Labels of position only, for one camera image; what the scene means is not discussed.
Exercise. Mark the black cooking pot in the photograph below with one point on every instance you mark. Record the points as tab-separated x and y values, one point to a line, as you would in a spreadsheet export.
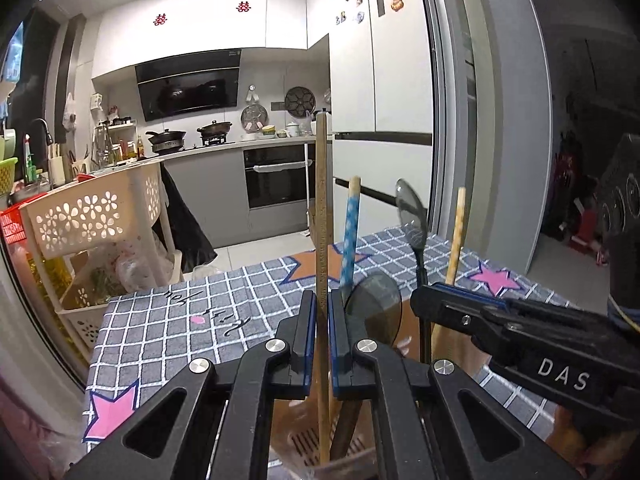
215	131

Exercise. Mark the blue patterned chopstick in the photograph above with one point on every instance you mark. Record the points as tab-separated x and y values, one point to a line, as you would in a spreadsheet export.
351	220

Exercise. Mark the grey kitchen counter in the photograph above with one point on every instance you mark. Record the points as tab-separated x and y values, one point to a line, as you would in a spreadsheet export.
215	195

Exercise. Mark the black kitchen faucet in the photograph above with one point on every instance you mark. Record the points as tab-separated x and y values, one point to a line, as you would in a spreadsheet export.
46	132

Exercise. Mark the white wall cabinets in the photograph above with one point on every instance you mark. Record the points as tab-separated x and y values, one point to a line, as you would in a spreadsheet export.
200	25

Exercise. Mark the dark hanging cloth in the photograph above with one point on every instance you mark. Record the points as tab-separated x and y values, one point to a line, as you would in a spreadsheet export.
182	230

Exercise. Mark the black range hood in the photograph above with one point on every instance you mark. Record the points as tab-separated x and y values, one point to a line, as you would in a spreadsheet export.
190	90

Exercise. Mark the beige flower-cutout storage cart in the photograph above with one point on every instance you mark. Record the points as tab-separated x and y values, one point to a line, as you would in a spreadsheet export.
75	215

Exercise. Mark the black wok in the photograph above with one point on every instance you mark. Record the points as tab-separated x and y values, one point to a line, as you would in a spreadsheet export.
165	139

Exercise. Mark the white refrigerator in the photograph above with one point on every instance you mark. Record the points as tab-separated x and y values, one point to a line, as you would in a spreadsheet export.
390	85

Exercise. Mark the knife block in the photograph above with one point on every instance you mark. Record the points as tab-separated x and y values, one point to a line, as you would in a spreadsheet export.
56	167

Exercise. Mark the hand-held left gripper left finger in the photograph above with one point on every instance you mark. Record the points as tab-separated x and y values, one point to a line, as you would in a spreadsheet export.
310	330

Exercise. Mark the red paper cutout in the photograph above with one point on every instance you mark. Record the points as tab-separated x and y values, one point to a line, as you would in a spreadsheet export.
243	6
160	19

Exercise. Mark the red plastic basket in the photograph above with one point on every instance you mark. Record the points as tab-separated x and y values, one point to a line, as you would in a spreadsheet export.
12	225

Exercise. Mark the grey checked tablecloth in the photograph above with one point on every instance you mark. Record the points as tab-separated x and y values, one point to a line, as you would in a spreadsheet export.
200	325

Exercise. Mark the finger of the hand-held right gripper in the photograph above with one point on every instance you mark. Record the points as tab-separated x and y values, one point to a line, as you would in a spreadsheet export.
455	315
470	292

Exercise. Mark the white hanging plastic bag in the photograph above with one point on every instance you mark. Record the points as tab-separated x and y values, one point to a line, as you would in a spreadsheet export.
69	115

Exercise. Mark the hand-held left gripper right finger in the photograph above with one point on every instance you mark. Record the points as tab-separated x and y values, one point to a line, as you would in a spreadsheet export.
337	340

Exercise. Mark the round silver steamer rack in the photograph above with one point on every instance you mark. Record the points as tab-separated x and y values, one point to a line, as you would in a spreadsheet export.
253	117

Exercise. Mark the orange fridge magnet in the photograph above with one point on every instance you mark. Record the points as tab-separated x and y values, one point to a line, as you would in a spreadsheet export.
397	3

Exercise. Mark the round dark wall tray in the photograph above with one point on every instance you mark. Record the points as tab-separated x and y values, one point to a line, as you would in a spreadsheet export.
299	100

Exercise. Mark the black built-in oven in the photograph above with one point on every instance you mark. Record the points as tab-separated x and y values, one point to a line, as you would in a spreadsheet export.
275	180

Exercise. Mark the white spice rack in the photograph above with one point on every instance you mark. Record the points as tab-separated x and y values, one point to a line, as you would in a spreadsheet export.
115	142

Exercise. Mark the beige plastic utensil holder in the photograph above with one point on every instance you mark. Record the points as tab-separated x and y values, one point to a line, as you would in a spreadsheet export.
300	425

